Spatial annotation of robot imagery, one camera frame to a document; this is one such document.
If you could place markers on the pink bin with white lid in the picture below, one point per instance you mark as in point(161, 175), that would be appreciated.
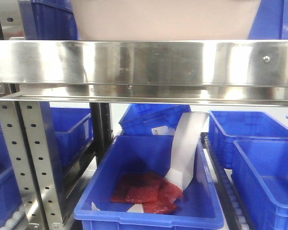
point(164, 20)

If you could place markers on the tilted blue bin behind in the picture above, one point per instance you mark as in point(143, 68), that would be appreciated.
point(152, 119)

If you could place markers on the blue bin right rear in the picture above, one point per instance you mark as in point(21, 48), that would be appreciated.
point(227, 126)

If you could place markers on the stainless right shelf beam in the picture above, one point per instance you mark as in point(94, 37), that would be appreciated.
point(242, 72)

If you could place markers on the blue bin with red bags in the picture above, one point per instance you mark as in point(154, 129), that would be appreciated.
point(198, 209)

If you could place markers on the blue bin right front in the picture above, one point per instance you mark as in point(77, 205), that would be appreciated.
point(260, 175)

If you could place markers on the blue bin upper shelf left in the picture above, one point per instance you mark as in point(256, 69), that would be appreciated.
point(48, 20)

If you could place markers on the blue bin shelf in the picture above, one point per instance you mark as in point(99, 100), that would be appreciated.
point(48, 20)
point(271, 21)

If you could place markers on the blue bin upper shelf right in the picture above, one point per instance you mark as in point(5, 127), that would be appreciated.
point(271, 21)

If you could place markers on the white paper strip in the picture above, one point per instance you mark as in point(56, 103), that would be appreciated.
point(184, 146)

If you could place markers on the red plastic bags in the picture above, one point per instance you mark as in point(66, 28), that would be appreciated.
point(154, 193)

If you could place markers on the blue bin left of post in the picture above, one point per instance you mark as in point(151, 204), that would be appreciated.
point(73, 130)

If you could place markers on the perforated steel upright post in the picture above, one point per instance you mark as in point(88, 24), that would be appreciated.
point(30, 138)

